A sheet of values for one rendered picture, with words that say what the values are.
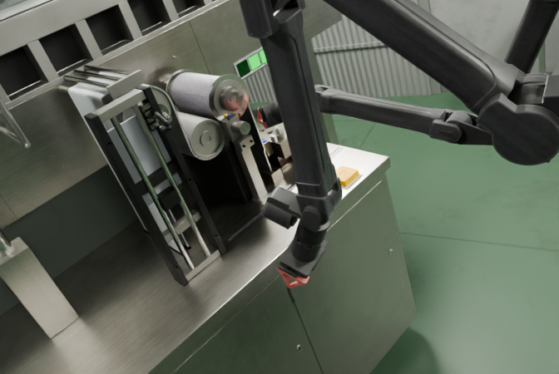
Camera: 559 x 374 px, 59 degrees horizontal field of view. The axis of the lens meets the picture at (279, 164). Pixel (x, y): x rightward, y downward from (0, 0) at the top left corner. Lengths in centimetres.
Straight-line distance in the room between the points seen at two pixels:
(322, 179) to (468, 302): 161
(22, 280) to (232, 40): 108
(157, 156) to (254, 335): 58
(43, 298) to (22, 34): 74
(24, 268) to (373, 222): 107
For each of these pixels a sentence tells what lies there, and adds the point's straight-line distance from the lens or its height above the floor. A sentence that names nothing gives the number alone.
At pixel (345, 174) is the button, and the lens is 156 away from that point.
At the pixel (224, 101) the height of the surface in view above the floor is 126.
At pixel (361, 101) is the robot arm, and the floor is 124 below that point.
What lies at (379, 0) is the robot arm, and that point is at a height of 161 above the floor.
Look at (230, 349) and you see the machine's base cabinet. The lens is 144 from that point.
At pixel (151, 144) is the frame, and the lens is 126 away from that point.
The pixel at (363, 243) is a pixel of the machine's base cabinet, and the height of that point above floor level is 66.
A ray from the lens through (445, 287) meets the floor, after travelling 242.
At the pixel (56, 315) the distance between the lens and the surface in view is 153.
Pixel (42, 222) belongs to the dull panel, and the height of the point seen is 109.
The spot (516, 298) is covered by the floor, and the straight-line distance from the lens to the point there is 237.
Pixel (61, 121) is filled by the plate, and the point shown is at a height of 134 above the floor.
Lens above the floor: 177
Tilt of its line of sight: 29 degrees down
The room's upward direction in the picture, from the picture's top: 19 degrees counter-clockwise
